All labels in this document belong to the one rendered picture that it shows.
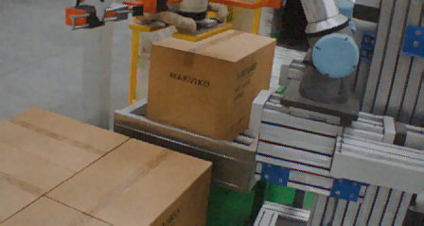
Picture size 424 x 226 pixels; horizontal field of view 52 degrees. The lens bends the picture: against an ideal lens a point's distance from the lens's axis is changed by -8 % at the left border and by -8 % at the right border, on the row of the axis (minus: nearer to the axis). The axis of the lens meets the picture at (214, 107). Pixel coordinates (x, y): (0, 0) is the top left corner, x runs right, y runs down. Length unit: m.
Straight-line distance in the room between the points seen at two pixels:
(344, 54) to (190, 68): 1.00
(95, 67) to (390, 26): 2.13
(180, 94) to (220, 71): 0.23
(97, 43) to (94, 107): 0.45
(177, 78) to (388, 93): 0.96
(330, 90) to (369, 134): 0.17
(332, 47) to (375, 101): 0.43
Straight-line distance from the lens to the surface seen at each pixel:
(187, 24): 1.65
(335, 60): 1.16
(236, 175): 2.04
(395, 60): 1.50
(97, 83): 3.16
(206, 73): 1.99
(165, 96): 2.12
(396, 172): 1.28
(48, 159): 1.93
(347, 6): 1.80
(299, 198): 2.64
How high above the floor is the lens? 1.46
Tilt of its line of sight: 21 degrees down
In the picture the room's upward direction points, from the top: 7 degrees clockwise
